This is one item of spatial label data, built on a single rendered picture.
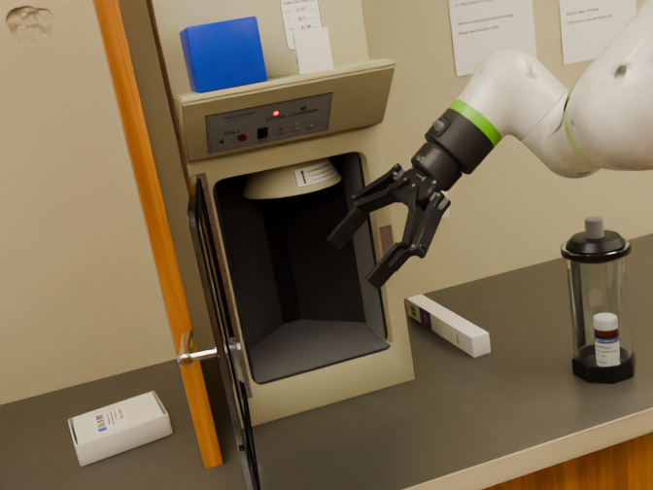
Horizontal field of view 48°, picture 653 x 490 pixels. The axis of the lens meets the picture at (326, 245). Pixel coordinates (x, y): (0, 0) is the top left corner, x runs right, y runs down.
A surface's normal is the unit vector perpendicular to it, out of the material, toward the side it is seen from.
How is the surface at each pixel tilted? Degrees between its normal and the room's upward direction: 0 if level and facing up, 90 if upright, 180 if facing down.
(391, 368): 90
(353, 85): 135
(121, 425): 0
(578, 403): 0
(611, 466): 90
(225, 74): 90
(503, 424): 0
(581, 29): 90
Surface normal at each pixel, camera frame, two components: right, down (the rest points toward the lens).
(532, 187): 0.28, 0.22
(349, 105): 0.31, 0.82
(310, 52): 0.07, 0.26
